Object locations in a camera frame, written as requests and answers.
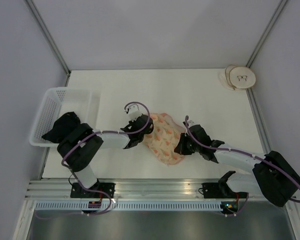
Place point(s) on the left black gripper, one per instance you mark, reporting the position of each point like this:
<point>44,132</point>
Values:
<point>132,122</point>

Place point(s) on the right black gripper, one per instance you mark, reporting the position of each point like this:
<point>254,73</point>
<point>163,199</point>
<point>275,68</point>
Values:
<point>180,148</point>

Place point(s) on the floral laundry bag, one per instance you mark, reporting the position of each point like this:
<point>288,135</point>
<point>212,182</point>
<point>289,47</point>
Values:
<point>164,138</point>

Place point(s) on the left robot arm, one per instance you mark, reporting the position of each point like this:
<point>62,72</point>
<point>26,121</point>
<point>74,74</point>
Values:
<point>81,145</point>

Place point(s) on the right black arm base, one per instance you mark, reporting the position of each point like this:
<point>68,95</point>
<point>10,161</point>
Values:
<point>211,190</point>

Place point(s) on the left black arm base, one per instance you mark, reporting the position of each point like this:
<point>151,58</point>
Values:
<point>97,191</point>

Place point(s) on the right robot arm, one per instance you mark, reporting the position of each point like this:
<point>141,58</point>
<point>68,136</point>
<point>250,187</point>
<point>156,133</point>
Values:
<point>269,175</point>

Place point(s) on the black garment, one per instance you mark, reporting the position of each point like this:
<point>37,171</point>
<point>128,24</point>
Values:
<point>62,127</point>

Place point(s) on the white plastic basket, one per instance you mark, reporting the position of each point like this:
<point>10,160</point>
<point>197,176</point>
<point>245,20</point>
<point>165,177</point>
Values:
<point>56,102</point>

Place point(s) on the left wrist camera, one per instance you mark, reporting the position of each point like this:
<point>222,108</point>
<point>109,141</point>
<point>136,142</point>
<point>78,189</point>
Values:
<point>133,112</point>

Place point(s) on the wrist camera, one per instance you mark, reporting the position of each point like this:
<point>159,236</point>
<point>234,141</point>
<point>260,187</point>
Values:
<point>133,112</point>
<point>188,123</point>

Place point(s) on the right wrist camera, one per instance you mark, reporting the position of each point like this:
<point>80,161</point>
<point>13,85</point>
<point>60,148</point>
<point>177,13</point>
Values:
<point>188,123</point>

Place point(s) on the aluminium rail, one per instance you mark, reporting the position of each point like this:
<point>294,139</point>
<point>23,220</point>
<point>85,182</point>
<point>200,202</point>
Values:
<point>125,189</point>

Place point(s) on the white slotted cable duct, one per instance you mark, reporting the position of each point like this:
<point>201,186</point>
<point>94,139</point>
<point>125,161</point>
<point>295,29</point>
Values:
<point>210,206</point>

